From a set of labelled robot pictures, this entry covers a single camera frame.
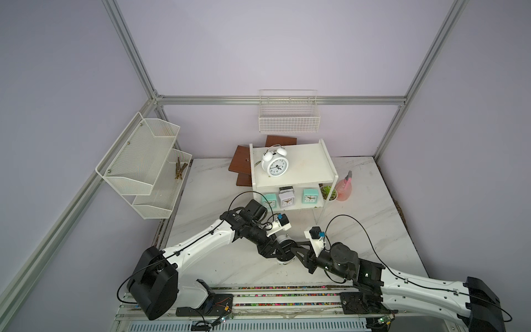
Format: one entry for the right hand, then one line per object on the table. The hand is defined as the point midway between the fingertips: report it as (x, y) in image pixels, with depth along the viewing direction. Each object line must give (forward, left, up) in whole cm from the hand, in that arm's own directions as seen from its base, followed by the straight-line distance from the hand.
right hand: (295, 248), depth 74 cm
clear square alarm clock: (+20, +2, +8) cm, 22 cm away
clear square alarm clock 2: (+16, +2, +6) cm, 18 cm away
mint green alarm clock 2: (+18, -7, +8) cm, 21 cm away
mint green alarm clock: (+16, +9, +7) cm, 20 cm away
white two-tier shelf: (+17, -1, +21) cm, 27 cm away
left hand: (-2, +6, 0) cm, 6 cm away
